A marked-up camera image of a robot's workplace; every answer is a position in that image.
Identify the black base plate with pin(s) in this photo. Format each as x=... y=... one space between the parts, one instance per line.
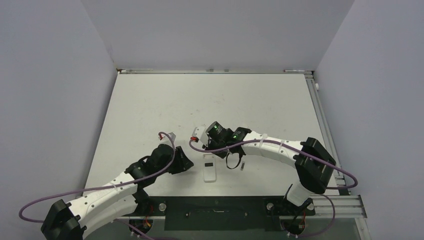
x=219 y=213

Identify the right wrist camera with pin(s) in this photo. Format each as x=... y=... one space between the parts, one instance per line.
x=199 y=135

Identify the aluminium rail back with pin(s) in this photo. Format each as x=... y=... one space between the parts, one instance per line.
x=214 y=71

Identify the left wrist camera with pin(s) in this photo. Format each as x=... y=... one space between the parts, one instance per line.
x=167 y=136

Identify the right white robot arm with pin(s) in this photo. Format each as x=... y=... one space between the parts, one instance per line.
x=311 y=160

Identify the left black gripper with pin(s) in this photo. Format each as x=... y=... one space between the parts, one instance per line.
x=182 y=163

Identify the aluminium rail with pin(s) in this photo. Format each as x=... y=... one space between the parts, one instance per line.
x=214 y=71
x=347 y=205

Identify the aluminium rail right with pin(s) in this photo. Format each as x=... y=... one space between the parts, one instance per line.
x=347 y=205

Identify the white red remote control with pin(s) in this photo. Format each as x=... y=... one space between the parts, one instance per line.
x=209 y=168

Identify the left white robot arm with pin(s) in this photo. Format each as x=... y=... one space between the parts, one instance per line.
x=124 y=195

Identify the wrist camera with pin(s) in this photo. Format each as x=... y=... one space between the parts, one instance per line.
x=167 y=136
x=199 y=135

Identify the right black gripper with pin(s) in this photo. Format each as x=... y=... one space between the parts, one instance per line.
x=210 y=143

